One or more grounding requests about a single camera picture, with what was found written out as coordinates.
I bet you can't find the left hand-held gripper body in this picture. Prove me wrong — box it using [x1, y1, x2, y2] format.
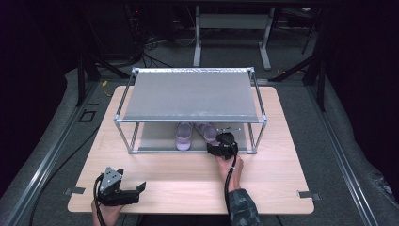
[97, 167, 140, 207]

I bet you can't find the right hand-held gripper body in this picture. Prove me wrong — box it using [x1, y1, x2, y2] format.
[206, 126, 242, 160]

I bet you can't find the grey metal shoe rack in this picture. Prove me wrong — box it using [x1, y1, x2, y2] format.
[113, 66, 268, 155]

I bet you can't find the person's right hand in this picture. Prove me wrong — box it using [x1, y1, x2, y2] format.
[215, 154, 246, 193]

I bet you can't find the person's left hand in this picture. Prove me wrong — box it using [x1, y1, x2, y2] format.
[90, 201, 125, 226]

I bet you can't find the black metal stand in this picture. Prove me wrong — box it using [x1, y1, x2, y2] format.
[76, 53, 133, 107]
[268, 8, 328, 112]

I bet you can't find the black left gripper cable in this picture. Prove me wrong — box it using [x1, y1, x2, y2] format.
[92, 173, 107, 226]

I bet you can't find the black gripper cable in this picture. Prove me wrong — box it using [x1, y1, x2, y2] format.
[92, 173, 107, 226]
[223, 135, 240, 218]

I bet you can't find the grey metal table bracket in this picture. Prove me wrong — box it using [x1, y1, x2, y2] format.
[296, 189, 322, 202]
[64, 186, 87, 196]

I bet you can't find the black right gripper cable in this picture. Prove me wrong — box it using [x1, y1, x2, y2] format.
[223, 135, 240, 218]

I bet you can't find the black floor cable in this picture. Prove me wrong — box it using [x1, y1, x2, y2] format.
[28, 125, 102, 226]

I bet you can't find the aluminium floor rail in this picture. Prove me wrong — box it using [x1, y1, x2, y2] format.
[0, 79, 106, 226]
[305, 84, 380, 226]

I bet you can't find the yellow cable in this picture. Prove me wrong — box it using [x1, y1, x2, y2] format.
[102, 80, 113, 98]

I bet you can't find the tangle of floor cables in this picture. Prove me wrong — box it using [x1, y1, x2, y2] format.
[125, 8, 196, 69]

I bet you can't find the white metal table frame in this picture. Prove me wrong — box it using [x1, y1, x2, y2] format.
[192, 5, 277, 72]

